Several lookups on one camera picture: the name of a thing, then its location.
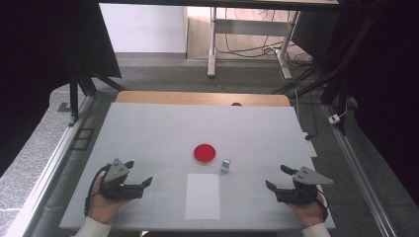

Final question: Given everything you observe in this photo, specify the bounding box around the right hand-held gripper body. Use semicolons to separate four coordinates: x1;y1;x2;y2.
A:
275;166;335;205

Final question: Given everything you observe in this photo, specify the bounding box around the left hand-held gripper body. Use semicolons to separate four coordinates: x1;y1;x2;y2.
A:
98;158;145;200

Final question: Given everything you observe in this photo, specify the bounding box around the white paper sheet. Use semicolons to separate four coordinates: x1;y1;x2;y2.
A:
184;173;221;221

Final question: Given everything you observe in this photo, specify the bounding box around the round red ink pad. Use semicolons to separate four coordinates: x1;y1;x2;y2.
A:
193;143;217;165

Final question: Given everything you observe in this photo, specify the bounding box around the person's right hand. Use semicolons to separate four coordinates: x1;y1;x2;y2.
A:
285;192;327;228

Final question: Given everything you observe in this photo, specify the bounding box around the person's left hand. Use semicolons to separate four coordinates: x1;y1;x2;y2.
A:
86;177;133;225

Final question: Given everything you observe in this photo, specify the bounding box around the white power strip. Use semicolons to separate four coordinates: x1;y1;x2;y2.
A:
301;131;318;159

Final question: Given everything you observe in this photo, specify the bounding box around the white foam board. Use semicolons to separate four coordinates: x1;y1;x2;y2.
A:
58;102;337;231

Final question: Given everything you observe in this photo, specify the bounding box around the black metal stand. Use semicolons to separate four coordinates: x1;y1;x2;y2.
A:
57;48;126;128
272;6;379;136

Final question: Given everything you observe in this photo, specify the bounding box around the wooden table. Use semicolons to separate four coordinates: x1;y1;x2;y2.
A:
115;91;292;108

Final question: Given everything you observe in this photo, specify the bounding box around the black curtain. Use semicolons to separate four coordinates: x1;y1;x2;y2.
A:
0;0;123;178
329;0;419;206

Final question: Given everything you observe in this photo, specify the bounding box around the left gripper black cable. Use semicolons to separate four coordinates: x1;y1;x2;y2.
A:
84;163;112;217

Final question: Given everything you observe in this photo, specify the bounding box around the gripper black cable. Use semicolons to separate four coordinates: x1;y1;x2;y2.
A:
315;188;330;222
84;163;112;217

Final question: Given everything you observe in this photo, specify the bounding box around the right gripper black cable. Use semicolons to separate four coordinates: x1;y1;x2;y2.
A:
315;188;330;222

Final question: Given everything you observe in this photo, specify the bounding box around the black floor cable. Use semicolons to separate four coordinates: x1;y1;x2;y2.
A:
293;88;319;141

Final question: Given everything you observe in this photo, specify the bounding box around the aluminium floor rail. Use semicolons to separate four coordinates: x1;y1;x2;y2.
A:
321;104;398;237
5;95;97;237

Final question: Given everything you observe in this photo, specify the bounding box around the tangle of black cables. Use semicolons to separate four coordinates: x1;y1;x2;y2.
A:
215;8;314;67

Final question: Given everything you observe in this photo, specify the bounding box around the white metal desk frame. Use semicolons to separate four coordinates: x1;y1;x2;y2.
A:
207;7;301;80

